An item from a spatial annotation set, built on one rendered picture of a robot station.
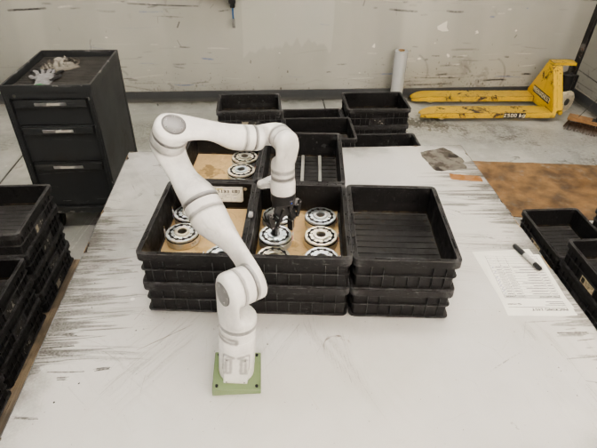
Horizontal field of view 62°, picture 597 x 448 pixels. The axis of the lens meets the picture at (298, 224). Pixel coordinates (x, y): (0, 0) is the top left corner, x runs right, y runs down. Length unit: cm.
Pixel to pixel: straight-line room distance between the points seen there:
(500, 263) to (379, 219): 44
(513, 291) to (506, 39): 373
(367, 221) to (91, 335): 92
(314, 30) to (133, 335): 365
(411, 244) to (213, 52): 347
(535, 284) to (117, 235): 145
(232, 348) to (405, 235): 71
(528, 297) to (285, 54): 353
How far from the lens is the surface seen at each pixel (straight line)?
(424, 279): 145
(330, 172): 196
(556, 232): 291
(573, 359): 161
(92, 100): 283
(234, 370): 131
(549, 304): 175
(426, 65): 503
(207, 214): 118
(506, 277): 179
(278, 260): 136
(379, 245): 159
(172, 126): 126
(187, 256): 140
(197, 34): 474
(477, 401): 141
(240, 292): 112
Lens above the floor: 179
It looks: 36 degrees down
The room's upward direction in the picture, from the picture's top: 1 degrees clockwise
